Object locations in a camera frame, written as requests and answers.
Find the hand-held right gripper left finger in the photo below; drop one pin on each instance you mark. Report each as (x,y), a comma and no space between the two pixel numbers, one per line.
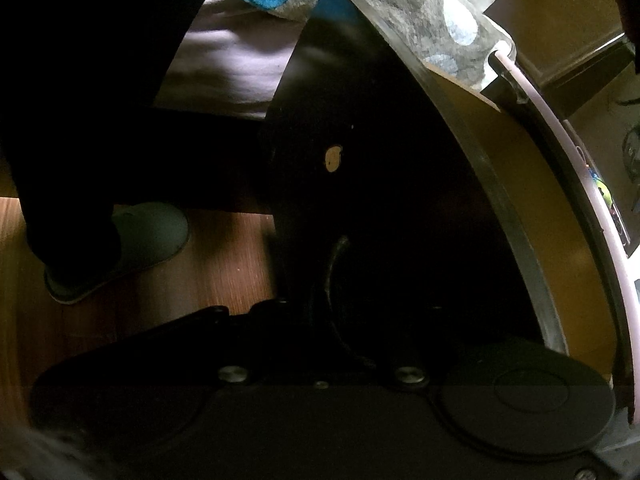
(260,332)

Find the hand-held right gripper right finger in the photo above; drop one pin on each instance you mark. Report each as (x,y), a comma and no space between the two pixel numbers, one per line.
(400,342)

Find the dark drawer with sticker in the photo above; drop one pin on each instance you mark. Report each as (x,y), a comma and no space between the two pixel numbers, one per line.
(400,160)

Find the grey-green slipper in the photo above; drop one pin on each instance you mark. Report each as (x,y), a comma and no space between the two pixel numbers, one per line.
(145,235)

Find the dark bed base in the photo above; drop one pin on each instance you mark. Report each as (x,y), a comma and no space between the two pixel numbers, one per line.
(200,160)

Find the lavender bed sheet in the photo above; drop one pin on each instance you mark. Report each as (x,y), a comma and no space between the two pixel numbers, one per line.
(230,60)

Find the person's leg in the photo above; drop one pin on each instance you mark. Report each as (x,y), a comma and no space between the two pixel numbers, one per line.
(75,85)

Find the grey printed blanket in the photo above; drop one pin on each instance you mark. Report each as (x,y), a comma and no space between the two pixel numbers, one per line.
(400,15)

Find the dark wooden headboard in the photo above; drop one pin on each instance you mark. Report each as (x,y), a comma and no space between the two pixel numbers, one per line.
(560,10)

